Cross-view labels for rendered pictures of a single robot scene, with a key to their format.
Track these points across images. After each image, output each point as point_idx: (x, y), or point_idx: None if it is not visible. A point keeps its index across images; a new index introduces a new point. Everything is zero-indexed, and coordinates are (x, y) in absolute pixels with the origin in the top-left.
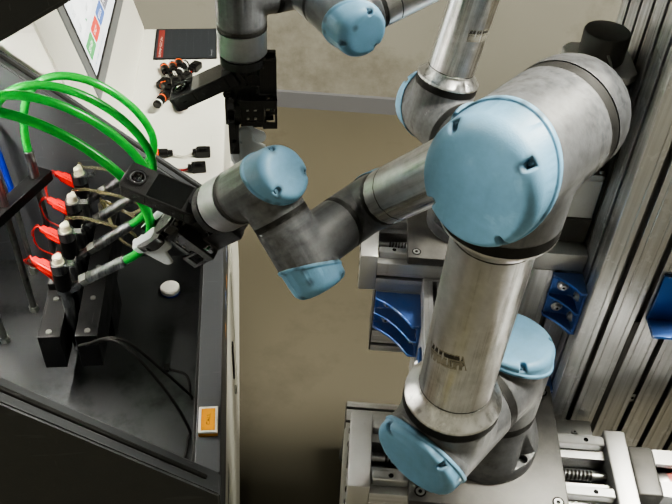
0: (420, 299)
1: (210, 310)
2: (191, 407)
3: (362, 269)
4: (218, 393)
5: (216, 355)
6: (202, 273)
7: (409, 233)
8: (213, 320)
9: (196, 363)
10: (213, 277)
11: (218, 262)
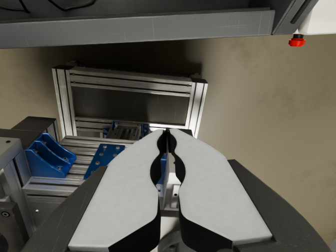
0: (158, 184)
1: (108, 29)
2: (60, 9)
3: (168, 164)
4: (1, 45)
5: (48, 40)
6: (167, 14)
7: (175, 218)
8: (94, 33)
9: (34, 18)
10: (159, 29)
11: (183, 33)
